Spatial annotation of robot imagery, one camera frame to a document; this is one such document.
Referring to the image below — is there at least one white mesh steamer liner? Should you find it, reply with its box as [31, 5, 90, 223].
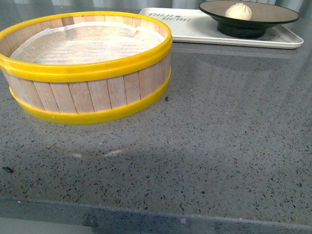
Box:
[11, 22, 165, 65]

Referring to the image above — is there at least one black rimmed tan plate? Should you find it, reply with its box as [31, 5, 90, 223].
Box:
[198, 0, 299, 39]

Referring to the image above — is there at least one white steamed bun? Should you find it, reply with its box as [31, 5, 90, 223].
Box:
[224, 3, 252, 20]

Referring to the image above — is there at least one yellow rimmed bamboo steamer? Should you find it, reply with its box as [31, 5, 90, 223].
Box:
[0, 11, 173, 125]

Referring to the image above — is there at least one white Taiji Bear tray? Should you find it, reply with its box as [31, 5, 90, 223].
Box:
[139, 8, 304, 49]

